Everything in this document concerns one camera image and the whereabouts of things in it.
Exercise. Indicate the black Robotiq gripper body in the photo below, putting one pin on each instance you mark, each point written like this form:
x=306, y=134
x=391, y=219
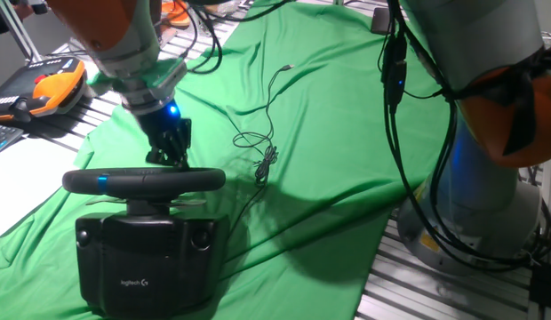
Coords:
x=164, y=126

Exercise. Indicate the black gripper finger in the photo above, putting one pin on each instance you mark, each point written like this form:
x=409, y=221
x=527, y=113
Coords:
x=156, y=156
x=180, y=155

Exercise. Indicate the black steering wheel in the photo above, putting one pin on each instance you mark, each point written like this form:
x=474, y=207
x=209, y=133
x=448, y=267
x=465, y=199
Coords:
x=142, y=182

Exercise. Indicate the grey black handheld device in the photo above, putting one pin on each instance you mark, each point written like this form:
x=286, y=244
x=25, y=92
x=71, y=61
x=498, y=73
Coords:
x=35, y=6

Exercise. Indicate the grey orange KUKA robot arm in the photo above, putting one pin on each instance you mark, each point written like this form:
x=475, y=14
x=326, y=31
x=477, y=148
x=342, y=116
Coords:
x=480, y=213

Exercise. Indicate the black sleeved forearm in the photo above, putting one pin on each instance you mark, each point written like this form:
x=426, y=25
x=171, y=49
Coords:
x=1, y=24

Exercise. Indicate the black Logitech wheel base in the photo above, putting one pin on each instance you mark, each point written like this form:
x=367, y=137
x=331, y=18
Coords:
x=146, y=266

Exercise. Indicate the person's hand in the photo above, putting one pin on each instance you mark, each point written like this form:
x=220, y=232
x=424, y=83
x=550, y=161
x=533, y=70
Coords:
x=23, y=11

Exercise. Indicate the orange plastic item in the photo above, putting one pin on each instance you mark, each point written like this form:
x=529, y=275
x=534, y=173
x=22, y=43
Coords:
x=175, y=14

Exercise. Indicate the orange black teach pendant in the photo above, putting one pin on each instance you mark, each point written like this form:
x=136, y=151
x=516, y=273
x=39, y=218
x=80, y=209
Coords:
x=44, y=89

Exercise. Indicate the white paper sheet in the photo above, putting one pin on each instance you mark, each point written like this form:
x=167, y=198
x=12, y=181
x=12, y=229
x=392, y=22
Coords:
x=22, y=186

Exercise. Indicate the green cloth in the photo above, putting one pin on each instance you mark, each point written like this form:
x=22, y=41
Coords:
x=329, y=111

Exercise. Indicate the black keyboard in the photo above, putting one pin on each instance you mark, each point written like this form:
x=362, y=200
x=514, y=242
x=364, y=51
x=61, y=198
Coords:
x=2, y=137

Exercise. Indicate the small black flat box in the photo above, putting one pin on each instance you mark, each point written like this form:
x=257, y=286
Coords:
x=378, y=21

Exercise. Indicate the black connector block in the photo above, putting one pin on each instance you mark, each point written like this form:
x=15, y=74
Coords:
x=544, y=284

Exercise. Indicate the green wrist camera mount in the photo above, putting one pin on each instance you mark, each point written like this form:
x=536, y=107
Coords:
x=166, y=73

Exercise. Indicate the aluminium frame beam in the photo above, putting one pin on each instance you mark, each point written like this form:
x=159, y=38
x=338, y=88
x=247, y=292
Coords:
x=15, y=29

